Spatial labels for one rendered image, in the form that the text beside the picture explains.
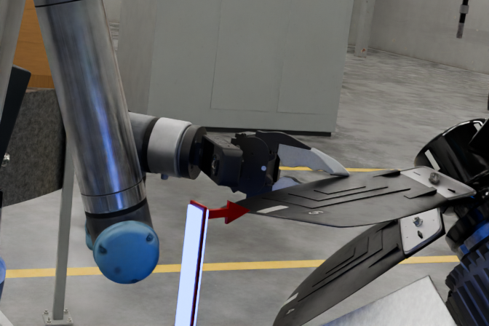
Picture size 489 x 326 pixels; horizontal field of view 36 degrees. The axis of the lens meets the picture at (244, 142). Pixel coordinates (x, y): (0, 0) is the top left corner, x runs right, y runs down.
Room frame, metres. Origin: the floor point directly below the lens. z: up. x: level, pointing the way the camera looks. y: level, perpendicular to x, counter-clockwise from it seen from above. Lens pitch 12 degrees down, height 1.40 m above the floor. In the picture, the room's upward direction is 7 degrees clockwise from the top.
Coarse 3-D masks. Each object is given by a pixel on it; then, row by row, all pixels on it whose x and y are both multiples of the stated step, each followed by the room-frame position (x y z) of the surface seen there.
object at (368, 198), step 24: (288, 192) 0.85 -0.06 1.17; (312, 192) 0.83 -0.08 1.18; (336, 192) 0.83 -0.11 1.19; (360, 192) 0.83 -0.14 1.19; (384, 192) 0.84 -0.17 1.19; (408, 192) 0.85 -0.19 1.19; (432, 192) 0.86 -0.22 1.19; (288, 216) 0.73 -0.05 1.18; (312, 216) 0.73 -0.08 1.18; (336, 216) 0.73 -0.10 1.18; (360, 216) 0.74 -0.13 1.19; (384, 216) 0.75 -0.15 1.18; (408, 216) 0.78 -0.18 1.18
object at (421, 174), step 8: (408, 168) 0.94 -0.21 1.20; (416, 168) 0.95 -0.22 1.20; (424, 168) 0.95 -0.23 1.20; (408, 176) 0.92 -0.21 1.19; (416, 176) 0.92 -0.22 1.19; (424, 176) 0.93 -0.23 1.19; (440, 176) 0.93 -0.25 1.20; (424, 184) 0.90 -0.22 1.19; (432, 184) 0.90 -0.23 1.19; (440, 184) 0.91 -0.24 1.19; (448, 184) 0.91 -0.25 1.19; (456, 184) 0.91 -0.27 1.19; (464, 184) 0.91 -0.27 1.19; (440, 192) 0.88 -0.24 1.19; (448, 192) 0.88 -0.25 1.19; (456, 192) 0.89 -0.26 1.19; (464, 192) 0.89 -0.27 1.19; (472, 192) 0.89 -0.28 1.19
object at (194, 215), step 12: (192, 216) 0.69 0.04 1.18; (192, 228) 0.69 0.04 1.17; (192, 240) 0.69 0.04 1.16; (192, 252) 0.69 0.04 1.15; (192, 264) 0.69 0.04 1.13; (180, 276) 0.70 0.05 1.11; (192, 276) 0.68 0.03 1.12; (180, 288) 0.70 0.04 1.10; (192, 288) 0.68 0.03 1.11; (180, 300) 0.70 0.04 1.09; (180, 312) 0.69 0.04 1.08; (180, 324) 0.69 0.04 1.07
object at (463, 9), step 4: (464, 0) 0.91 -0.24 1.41; (468, 0) 0.91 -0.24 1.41; (464, 4) 0.91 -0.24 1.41; (460, 8) 0.91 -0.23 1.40; (464, 8) 0.91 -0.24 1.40; (468, 8) 0.91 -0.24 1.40; (460, 12) 0.91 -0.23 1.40; (464, 12) 0.91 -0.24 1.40; (460, 16) 0.91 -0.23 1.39; (464, 16) 0.91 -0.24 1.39; (460, 20) 0.91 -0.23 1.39; (464, 20) 0.91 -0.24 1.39; (460, 24) 0.91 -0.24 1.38; (460, 28) 0.91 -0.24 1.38; (460, 32) 0.91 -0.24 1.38; (456, 36) 0.91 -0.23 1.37; (460, 36) 0.91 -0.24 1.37
